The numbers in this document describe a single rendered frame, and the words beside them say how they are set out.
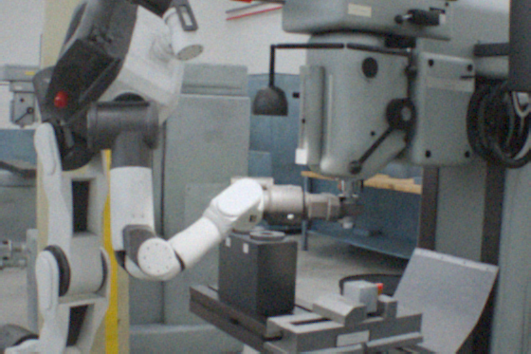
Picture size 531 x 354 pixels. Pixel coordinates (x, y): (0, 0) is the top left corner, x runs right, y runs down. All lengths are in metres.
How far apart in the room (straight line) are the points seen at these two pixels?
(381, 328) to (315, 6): 0.71
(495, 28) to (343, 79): 0.47
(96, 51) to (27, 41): 8.98
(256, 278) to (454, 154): 0.58
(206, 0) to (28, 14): 2.89
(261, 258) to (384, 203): 6.34
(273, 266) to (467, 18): 0.78
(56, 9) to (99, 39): 1.57
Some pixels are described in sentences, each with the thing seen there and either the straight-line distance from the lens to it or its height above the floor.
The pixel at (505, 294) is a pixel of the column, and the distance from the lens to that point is 1.81.
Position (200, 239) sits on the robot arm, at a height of 1.18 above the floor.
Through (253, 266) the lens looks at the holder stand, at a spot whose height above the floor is 1.06.
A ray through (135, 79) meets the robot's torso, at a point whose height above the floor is 1.51.
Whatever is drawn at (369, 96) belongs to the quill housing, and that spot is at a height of 1.49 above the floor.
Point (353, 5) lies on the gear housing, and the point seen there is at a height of 1.67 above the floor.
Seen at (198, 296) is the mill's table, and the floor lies 0.92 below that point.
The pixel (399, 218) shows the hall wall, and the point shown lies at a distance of 7.92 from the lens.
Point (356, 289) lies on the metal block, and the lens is 1.57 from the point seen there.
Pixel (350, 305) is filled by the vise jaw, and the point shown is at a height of 1.05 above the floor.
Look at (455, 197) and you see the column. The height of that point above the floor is 1.25.
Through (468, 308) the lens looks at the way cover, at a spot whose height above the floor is 0.99.
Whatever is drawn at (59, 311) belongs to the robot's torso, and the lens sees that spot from 1.91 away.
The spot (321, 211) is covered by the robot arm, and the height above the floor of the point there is 1.24.
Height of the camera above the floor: 1.43
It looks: 3 degrees down
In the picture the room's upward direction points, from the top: 2 degrees clockwise
